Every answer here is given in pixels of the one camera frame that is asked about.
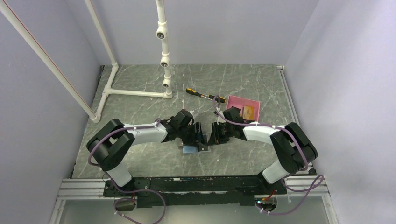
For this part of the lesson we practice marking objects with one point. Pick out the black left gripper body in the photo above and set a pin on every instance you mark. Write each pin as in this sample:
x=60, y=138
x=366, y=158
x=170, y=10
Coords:
x=190, y=136

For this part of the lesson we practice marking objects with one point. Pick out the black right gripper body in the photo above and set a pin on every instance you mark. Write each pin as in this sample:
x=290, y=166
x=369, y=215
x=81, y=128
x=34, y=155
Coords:
x=222, y=132

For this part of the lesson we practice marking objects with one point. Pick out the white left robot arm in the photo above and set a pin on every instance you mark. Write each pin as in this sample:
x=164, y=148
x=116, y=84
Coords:
x=109, y=145

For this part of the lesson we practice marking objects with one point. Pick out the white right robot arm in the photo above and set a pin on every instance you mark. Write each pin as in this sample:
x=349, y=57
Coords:
x=293, y=148

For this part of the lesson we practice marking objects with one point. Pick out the grey leather card holder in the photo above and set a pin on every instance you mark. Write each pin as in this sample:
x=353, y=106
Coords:
x=191, y=149

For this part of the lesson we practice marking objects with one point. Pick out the pink plastic card box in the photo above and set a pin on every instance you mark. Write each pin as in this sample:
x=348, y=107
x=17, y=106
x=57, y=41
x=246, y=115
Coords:
x=239, y=103

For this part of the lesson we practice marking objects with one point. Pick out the yellow black screwdriver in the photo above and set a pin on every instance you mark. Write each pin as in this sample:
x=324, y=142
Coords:
x=211, y=97

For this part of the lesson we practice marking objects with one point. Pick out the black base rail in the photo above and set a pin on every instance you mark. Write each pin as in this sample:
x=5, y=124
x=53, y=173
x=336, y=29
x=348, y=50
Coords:
x=175, y=191

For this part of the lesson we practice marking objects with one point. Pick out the white PVC pipe frame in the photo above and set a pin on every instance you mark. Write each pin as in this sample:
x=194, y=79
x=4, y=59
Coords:
x=36, y=95

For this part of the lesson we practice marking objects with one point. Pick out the aluminium extrusion frame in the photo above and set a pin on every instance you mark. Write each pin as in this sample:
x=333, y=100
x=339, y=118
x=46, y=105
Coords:
x=226, y=174

